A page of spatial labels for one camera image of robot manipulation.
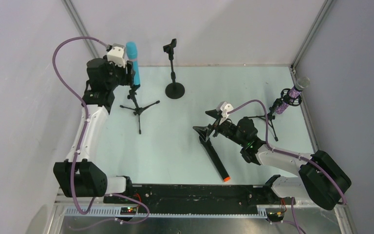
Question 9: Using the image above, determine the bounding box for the blue microphone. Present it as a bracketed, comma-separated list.
[126, 41, 140, 86]

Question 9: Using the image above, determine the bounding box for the black microphone orange tip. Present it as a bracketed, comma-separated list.
[199, 136, 231, 182]

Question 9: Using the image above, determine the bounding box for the small black tripod microphone stand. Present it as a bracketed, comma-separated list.
[119, 85, 160, 135]

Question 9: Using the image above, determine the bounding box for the black round-base microphone stand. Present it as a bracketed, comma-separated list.
[163, 39, 185, 99]

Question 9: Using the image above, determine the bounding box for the black shock-mount tripod stand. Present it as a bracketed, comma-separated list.
[247, 87, 302, 141]

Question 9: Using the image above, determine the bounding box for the purple glitter microphone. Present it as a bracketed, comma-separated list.
[275, 77, 310, 115]

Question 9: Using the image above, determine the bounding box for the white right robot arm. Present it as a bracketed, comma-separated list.
[193, 110, 352, 210]

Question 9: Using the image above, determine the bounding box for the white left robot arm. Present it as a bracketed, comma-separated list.
[53, 58, 135, 197]

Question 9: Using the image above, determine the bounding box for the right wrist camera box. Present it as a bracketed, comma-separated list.
[216, 101, 234, 118]

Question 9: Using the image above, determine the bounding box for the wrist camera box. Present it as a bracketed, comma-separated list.
[106, 43, 127, 68]
[216, 101, 234, 118]

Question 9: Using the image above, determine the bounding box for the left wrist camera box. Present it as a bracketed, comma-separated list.
[106, 43, 127, 68]

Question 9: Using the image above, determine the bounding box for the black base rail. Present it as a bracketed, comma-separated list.
[103, 184, 294, 215]

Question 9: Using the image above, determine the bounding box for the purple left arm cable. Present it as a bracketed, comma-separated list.
[52, 36, 150, 232]

